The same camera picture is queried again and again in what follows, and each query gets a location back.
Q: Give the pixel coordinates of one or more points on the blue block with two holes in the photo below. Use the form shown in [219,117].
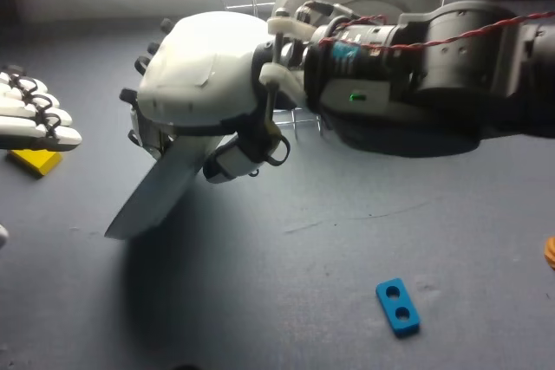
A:
[398,302]

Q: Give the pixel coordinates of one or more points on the orange swirl cookie toy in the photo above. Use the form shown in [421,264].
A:
[550,253]

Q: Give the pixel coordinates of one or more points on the yellow rectangular block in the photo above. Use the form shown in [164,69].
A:
[37,162]

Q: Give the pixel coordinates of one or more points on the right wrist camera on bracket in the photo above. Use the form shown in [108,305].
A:
[286,25]

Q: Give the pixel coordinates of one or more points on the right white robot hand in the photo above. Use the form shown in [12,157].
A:
[195,71]

